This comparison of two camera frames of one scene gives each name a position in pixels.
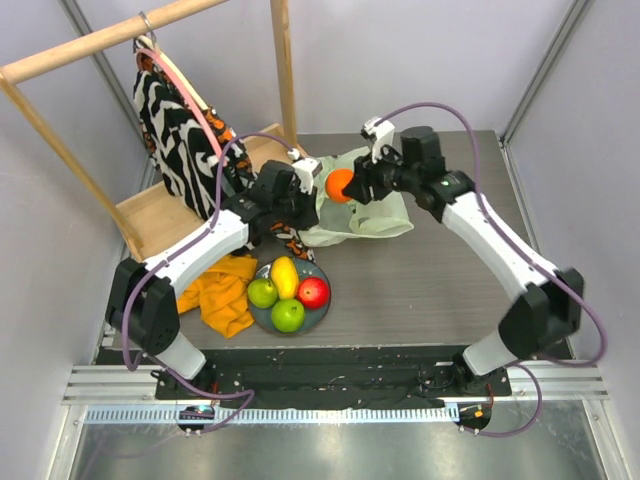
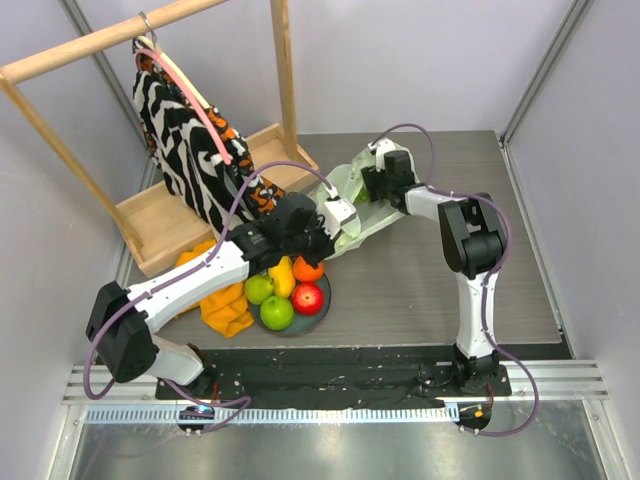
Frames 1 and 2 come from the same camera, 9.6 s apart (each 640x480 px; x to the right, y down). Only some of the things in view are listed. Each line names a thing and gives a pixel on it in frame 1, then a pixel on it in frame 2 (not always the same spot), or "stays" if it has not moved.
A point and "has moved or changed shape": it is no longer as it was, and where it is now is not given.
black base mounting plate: x=336 y=376 stays
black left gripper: x=308 y=216 to x=327 y=247
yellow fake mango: x=285 y=277 stays
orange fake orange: x=335 y=182 to x=305 y=272
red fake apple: x=313 y=292 has moved or changed shape
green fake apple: x=287 y=315 has moved or changed shape
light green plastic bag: x=338 y=221 has moved or changed shape
